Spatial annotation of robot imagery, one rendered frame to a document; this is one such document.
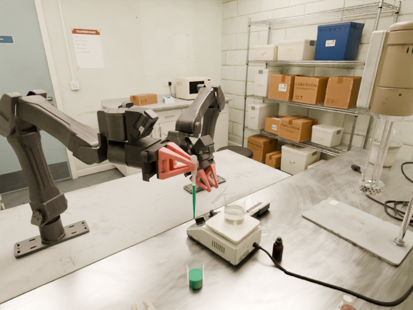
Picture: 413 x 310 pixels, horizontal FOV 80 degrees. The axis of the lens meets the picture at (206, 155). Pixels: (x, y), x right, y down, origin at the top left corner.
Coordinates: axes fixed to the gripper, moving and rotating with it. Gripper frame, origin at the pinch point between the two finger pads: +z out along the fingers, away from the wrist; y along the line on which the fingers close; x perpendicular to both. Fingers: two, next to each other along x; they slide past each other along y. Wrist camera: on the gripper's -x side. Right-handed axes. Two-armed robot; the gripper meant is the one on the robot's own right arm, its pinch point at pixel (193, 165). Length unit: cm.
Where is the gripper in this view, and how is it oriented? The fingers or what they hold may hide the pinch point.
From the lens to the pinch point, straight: 51.2
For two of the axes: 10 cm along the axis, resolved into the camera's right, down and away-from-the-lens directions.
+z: 9.4, 1.5, -3.1
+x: -0.2, 9.3, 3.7
